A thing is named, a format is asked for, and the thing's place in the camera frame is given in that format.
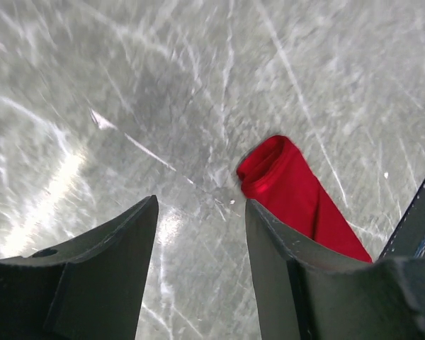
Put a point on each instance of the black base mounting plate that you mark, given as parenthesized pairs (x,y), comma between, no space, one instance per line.
(408,238)

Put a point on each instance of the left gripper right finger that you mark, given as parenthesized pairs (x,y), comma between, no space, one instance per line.
(306,291)

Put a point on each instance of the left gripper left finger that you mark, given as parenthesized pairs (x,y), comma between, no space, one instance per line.
(89,287)

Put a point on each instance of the red cloth napkin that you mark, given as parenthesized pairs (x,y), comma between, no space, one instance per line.
(276,174)

